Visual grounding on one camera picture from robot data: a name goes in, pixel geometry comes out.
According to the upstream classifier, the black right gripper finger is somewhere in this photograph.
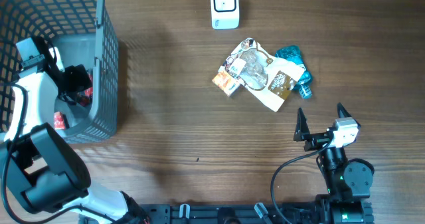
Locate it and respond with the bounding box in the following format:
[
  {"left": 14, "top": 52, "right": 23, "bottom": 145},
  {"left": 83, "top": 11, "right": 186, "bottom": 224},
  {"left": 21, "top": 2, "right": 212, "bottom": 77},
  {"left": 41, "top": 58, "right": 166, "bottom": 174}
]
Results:
[
  {"left": 294, "top": 108, "right": 310, "bottom": 142},
  {"left": 337, "top": 102, "right": 352, "bottom": 118}
]

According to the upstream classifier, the black red snack packet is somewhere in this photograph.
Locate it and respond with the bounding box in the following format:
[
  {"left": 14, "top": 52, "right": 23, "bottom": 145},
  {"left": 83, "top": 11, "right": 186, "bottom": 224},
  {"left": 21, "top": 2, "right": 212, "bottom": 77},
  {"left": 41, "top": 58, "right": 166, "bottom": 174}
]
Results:
[{"left": 76, "top": 72, "right": 93, "bottom": 107}]

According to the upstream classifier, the beige snack pouch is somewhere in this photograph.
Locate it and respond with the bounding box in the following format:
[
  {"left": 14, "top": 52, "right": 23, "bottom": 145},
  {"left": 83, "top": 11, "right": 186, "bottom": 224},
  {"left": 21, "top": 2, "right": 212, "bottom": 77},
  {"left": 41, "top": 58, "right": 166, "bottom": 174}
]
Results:
[{"left": 217, "top": 38, "right": 297, "bottom": 112}]

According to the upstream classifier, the blue mouthwash bottle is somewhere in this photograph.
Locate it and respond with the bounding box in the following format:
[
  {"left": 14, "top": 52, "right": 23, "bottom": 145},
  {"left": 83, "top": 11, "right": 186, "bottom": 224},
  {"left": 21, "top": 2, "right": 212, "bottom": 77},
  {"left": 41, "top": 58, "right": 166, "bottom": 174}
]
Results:
[{"left": 275, "top": 45, "right": 313, "bottom": 99}]

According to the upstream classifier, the orange small box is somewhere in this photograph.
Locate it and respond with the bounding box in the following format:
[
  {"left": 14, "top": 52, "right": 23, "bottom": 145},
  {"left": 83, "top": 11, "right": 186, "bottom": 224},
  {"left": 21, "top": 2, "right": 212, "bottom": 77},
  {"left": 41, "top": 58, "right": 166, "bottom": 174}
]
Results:
[{"left": 212, "top": 70, "right": 240, "bottom": 96}]

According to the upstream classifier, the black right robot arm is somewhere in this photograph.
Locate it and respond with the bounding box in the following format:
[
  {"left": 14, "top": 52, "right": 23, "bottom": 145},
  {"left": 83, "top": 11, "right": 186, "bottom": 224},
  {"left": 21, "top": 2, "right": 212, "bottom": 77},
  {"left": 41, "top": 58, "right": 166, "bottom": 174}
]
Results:
[{"left": 294, "top": 103, "right": 375, "bottom": 223}]

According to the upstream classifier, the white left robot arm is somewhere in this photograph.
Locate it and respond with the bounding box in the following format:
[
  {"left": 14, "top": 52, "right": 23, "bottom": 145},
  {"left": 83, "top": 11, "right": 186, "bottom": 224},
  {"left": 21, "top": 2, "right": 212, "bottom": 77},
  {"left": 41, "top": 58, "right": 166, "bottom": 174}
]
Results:
[{"left": 1, "top": 36, "right": 151, "bottom": 223}]

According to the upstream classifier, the white barcode scanner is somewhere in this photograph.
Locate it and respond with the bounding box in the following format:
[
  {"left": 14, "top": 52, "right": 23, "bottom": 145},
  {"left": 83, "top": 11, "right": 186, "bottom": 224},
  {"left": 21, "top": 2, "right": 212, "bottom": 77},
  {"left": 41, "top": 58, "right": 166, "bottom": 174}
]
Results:
[{"left": 211, "top": 0, "right": 240, "bottom": 30}]

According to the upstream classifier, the grey plastic mesh basket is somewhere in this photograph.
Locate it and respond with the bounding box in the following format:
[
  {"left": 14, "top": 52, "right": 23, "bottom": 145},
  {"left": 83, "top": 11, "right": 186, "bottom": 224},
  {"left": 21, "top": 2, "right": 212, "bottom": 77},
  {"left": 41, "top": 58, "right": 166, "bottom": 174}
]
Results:
[{"left": 1, "top": 0, "right": 119, "bottom": 144}]

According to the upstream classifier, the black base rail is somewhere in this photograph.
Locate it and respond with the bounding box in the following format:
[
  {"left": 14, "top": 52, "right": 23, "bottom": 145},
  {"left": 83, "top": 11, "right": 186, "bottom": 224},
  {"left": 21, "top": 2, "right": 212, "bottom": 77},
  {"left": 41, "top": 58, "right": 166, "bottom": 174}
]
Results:
[{"left": 142, "top": 202, "right": 375, "bottom": 224}]

